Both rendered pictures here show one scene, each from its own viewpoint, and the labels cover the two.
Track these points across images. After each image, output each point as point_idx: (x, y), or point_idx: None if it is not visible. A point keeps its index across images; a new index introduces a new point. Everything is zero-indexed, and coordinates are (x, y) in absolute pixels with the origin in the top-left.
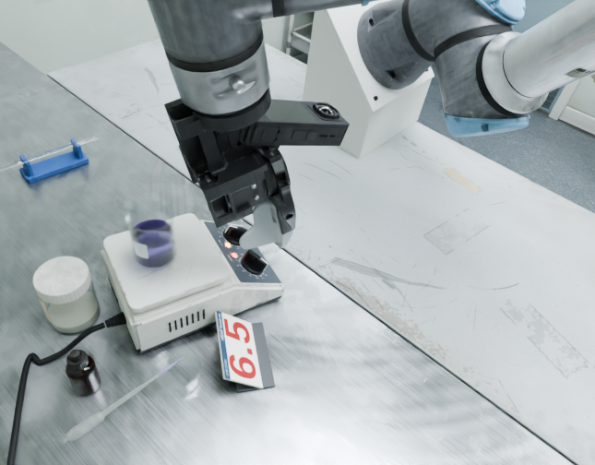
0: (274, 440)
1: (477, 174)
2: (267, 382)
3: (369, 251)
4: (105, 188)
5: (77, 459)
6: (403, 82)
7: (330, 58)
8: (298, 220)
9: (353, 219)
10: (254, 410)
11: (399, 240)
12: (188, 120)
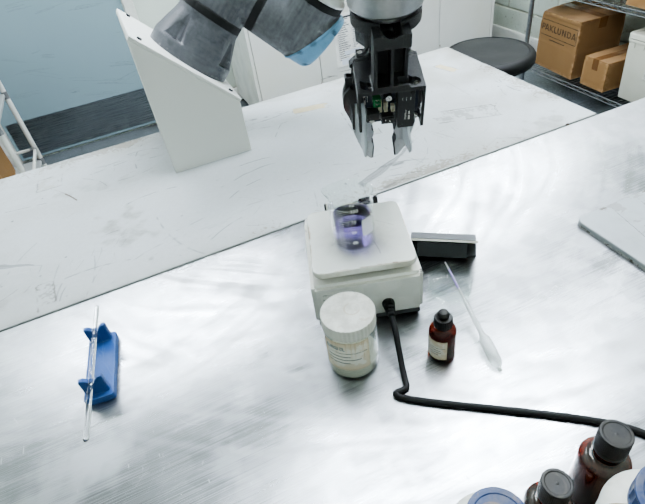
0: (522, 244)
1: (308, 100)
2: (471, 238)
3: (360, 165)
4: (175, 323)
5: (518, 363)
6: (229, 68)
7: (175, 86)
8: (306, 195)
9: (321, 166)
10: (493, 250)
11: (356, 149)
12: (405, 27)
